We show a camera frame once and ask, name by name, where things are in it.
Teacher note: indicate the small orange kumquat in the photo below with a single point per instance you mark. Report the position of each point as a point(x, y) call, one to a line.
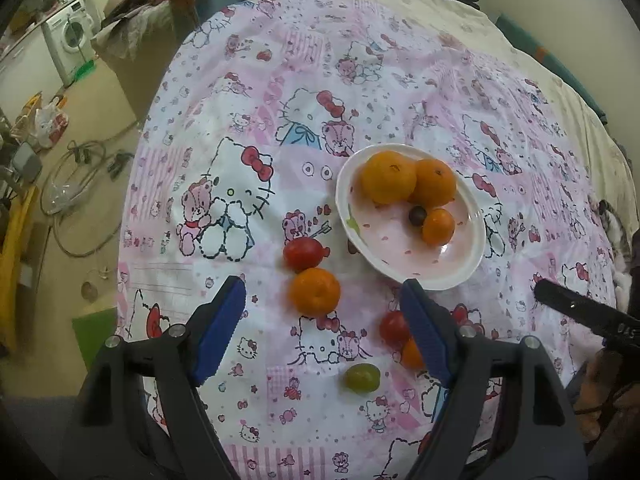
point(438, 227)

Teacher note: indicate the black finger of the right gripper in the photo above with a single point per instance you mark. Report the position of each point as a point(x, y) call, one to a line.
point(602, 320)

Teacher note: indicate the large orange left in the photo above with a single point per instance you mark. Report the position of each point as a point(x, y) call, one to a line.
point(388, 178)

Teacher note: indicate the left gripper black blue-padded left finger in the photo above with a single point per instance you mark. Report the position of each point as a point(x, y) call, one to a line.
point(138, 414)

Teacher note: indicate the pink Hello Kitty bedsheet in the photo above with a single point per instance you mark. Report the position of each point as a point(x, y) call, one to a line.
point(253, 121)

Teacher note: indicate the green grape tomato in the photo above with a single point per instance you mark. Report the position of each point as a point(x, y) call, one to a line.
point(362, 378)

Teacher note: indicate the large orange right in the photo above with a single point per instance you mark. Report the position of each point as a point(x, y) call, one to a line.
point(436, 184)

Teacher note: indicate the green floor mat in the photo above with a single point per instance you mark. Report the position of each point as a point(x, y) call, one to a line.
point(91, 330)

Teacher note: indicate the red tomato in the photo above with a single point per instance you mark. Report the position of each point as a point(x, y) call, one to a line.
point(394, 329)
point(304, 253)

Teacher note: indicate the white washing machine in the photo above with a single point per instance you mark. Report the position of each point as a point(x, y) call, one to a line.
point(68, 32)

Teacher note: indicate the medium mandarin orange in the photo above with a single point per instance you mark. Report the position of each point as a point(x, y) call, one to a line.
point(314, 292)

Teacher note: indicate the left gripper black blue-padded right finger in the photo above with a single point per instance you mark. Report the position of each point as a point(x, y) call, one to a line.
point(506, 414)

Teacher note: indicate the yellow floor item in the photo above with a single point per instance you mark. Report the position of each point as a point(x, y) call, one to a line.
point(13, 246)

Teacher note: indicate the dark grape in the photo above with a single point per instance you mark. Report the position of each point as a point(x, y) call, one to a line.
point(417, 216)

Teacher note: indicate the small orange mandarin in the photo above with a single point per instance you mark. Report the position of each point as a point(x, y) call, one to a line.
point(411, 357)

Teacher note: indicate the large orange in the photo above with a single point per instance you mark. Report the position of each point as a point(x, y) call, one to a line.
point(388, 178)
point(436, 184)

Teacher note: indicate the white red plastic bag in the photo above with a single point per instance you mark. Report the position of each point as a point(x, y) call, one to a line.
point(51, 122)

